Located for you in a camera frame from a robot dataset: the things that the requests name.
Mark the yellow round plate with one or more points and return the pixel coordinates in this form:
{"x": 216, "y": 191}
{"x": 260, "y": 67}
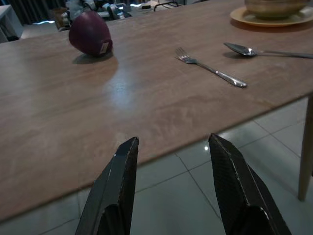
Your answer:
{"x": 269, "y": 19}

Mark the dark purple cup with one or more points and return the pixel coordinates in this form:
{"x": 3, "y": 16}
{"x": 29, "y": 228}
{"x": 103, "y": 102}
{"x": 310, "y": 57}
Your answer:
{"x": 90, "y": 34}

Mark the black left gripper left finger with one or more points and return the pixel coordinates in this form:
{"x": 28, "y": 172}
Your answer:
{"x": 115, "y": 191}

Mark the brown cardboard box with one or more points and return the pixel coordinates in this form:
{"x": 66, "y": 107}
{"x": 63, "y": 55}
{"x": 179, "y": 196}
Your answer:
{"x": 59, "y": 17}

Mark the golden ribbed bowl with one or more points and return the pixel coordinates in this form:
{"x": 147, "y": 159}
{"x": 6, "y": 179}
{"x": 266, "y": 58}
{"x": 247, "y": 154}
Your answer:
{"x": 274, "y": 8}

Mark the silver metal spoon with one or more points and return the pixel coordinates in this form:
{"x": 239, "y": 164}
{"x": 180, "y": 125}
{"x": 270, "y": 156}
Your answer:
{"x": 256, "y": 51}

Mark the black metal chair frame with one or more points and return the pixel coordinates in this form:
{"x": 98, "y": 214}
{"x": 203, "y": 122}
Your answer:
{"x": 168, "y": 5}

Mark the silver metal fork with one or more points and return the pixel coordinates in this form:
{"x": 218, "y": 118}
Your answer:
{"x": 210, "y": 68}

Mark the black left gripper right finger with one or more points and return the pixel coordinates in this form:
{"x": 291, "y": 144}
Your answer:
{"x": 242, "y": 193}

